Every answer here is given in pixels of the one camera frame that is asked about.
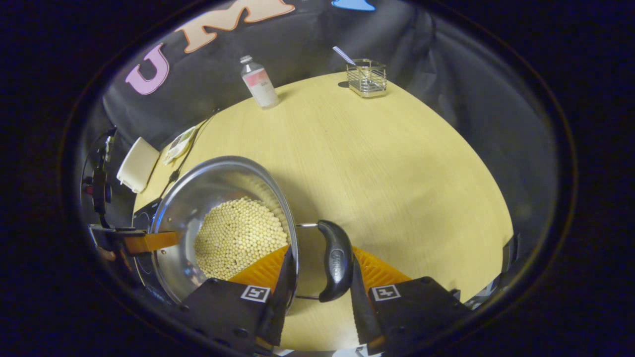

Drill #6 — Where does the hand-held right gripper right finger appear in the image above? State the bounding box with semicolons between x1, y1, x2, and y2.
350;245;469;355

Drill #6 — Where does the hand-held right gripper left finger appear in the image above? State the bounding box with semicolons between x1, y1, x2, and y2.
180;244;298;355

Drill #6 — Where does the black induction cooktop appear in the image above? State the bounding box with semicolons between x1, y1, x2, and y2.
131;198;164;298

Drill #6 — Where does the steel pot with black handles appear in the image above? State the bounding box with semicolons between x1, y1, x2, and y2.
149;155;354;304

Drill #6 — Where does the pile of soybeans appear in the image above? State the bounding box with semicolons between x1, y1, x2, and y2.
193;197;289;281

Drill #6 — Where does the white toaster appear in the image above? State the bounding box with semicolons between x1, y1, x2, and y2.
116;137;160;194

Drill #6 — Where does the white divided dish of beans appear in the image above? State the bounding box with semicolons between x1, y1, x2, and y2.
163;125;198;166

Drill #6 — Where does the clear bottle with pink label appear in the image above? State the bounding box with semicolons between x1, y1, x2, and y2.
240;55;280;110

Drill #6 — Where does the striped straw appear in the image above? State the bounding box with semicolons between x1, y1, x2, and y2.
332;46;357;66

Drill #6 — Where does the black power cable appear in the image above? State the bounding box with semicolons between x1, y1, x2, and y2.
160;110;220;199

